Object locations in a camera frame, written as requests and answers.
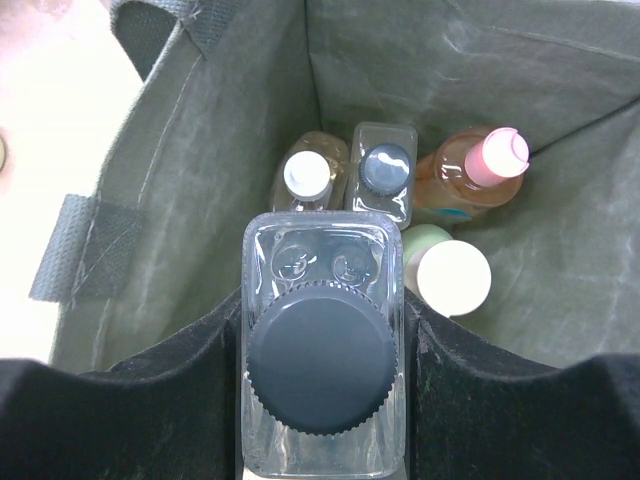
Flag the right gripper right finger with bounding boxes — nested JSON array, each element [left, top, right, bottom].
[[405, 293, 639, 479]]

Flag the green canvas bag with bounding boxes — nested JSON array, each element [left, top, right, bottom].
[[30, 1, 639, 372]]

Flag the orange bottle pink cap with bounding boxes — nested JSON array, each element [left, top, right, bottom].
[[413, 126, 530, 226]]

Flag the green bottle beige cap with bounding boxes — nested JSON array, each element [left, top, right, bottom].
[[402, 224, 492, 318]]

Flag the clear bottle yellow label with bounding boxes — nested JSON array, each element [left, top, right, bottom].
[[236, 211, 407, 479]]

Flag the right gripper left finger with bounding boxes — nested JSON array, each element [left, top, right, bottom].
[[1, 294, 241, 479]]

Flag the amber bottle white cap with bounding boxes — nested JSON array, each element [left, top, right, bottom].
[[270, 131, 350, 212]]

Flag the clear bottle dark label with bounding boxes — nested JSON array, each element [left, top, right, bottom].
[[344, 122, 418, 230]]

